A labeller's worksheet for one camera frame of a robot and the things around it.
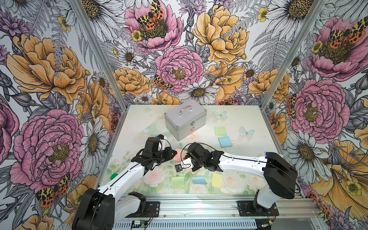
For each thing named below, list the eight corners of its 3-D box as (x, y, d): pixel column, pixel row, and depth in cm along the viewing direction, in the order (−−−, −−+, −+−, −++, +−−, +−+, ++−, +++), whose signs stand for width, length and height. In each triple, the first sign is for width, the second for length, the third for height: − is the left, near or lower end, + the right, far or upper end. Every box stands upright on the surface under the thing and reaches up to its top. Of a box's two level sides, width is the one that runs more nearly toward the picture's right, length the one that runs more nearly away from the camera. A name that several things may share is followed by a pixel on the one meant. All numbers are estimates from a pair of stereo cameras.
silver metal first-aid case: (179, 144, 101) (178, 128, 88) (166, 129, 110) (163, 112, 96) (205, 126, 111) (208, 110, 98) (192, 114, 120) (192, 97, 106)
